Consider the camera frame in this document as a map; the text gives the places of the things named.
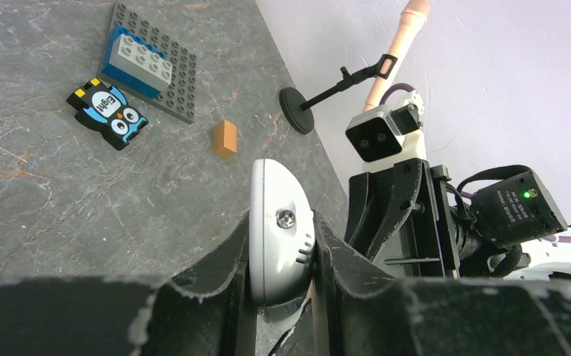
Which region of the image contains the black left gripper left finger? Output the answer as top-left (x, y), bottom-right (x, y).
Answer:
top-left (0, 218), bottom-right (257, 355)

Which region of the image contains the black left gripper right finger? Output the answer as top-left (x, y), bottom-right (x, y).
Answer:
top-left (271, 214), bottom-right (571, 355)

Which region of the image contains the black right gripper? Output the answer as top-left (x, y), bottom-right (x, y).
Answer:
top-left (344, 159), bottom-right (461, 279)

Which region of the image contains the white remote control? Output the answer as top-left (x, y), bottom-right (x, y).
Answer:
top-left (248, 159), bottom-right (316, 323)

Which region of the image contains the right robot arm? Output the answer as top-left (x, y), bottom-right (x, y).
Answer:
top-left (345, 158), bottom-right (567, 278)

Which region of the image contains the black microphone stand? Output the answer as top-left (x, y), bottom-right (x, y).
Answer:
top-left (278, 54), bottom-right (399, 135)

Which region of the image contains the small brown wooden block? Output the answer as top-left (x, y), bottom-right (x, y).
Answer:
top-left (213, 120), bottom-right (237, 159)

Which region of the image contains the grey lego baseplate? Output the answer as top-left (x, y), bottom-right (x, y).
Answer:
top-left (97, 1), bottom-right (197, 124)

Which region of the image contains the grey lego brick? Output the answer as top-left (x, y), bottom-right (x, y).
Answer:
top-left (109, 34), bottom-right (173, 92)

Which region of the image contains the blue lego brick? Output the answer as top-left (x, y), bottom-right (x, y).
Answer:
top-left (101, 24), bottom-right (173, 99)

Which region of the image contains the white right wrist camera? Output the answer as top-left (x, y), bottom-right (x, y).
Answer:
top-left (345, 84), bottom-right (426, 173)

